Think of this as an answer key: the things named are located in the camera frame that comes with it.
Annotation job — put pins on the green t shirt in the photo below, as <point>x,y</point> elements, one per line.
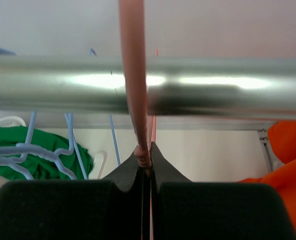
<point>40,168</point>

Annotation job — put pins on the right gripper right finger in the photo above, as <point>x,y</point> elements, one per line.
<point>184,210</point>

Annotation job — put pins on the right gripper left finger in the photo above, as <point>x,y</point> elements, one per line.
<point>105,209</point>

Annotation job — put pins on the white plastic basket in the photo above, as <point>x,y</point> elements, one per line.
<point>12,121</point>

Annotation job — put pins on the pink hanger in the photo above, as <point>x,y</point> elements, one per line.
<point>131,15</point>

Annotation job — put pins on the light blue hanger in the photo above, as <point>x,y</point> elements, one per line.
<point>69,120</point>
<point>12,156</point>

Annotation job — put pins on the metal clothes rack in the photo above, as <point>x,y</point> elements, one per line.
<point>218,87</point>

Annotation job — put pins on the orange t shirt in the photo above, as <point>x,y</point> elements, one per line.
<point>282,138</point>

